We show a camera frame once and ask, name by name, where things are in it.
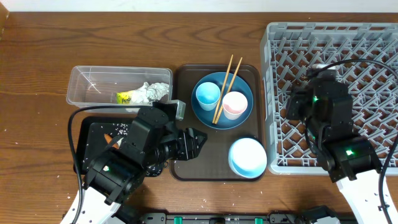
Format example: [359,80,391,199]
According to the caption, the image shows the light blue cup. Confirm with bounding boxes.
[195,82,221,111]

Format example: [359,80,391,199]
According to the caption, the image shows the pink cup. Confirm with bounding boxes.
[222,91,248,120]

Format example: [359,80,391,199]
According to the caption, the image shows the light blue bowl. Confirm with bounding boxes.
[228,138,267,179]

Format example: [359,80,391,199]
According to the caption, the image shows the dark blue plate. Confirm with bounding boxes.
[191,72,254,129]

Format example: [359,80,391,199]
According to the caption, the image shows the wooden chopstick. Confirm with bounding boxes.
[212,55,234,124]
[216,58,243,124]

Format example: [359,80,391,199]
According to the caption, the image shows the white paper napkin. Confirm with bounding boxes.
[132,82,169,105]

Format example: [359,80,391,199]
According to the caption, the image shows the orange carrot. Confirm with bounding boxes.
[104,134,119,149]

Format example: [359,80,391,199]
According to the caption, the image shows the green yellow snack wrapper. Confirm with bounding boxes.
[116,90,139,105]

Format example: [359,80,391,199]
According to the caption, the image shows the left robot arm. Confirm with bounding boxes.
[62,100,208,223]

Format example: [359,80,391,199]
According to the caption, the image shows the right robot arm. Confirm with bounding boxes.
[286,68,397,223]

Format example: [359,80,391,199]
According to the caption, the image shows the grey dishwasher rack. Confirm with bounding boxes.
[260,22,397,175]

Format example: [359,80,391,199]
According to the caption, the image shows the brown plastic serving tray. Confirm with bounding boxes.
[170,65,265,182]

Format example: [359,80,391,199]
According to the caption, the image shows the spilled white rice pile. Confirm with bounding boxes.
[110,123,129,137]

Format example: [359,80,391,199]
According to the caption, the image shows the black tray bin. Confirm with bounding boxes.
[73,116,169,177]

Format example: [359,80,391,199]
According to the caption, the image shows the clear plastic bin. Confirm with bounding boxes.
[66,65,173,108]

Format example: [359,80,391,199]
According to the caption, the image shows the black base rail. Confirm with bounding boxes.
[114,207,341,224]

